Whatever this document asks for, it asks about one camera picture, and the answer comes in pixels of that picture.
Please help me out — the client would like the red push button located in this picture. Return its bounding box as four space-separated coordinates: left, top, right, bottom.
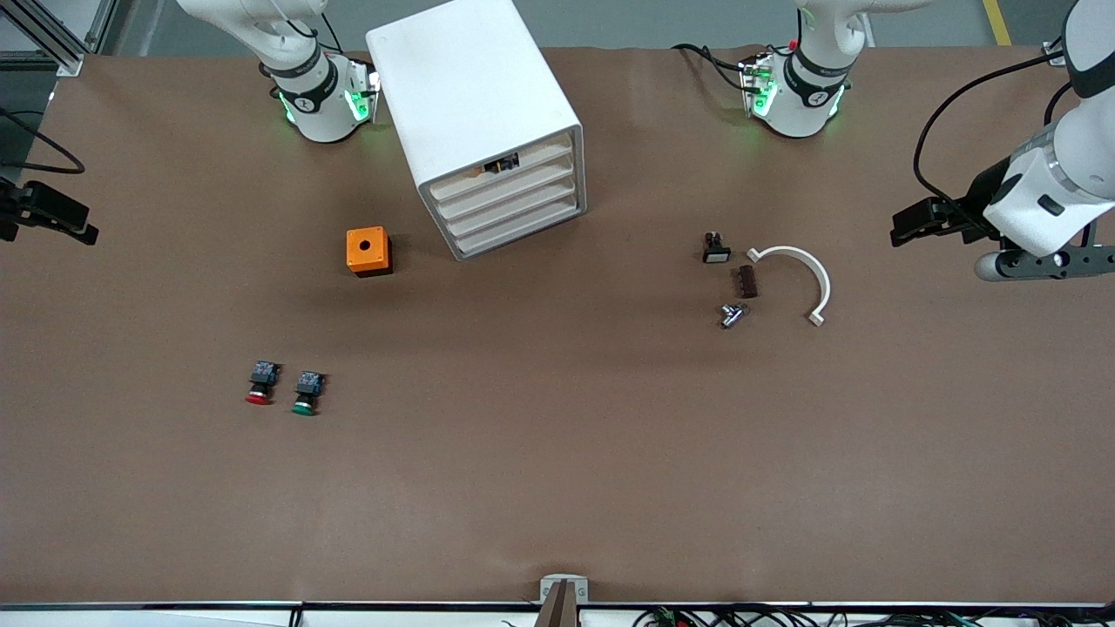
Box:
245 361 280 406

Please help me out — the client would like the green push button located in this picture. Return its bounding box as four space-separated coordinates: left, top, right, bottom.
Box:
291 371 328 417

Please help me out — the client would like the orange box with hole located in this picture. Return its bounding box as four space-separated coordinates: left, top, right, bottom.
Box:
346 226 394 278

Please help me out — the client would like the grey table clamp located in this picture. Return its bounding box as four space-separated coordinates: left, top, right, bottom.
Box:
540 575 590 603

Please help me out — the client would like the white curved bracket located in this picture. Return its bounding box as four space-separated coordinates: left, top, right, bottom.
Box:
747 246 832 328

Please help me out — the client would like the aluminium frame profile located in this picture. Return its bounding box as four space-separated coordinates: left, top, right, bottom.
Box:
0 0 118 78
1044 0 1115 66

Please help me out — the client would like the black base cable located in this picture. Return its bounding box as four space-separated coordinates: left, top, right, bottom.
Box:
671 42 752 92

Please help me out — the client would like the brown wedge post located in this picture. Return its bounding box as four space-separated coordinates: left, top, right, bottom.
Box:
534 582 582 627

